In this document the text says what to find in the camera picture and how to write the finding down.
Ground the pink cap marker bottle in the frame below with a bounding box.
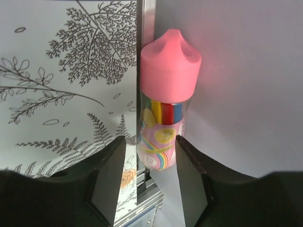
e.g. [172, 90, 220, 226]
[137, 29, 202, 171]

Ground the aluminium table frame rail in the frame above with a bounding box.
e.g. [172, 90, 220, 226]
[113, 0, 165, 227]

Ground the floral patterned table mat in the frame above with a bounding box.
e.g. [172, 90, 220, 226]
[0, 0, 137, 216]

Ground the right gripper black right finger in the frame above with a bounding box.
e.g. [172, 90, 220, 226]
[176, 136, 303, 227]

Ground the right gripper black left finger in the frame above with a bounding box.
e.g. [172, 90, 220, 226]
[0, 136, 126, 227]

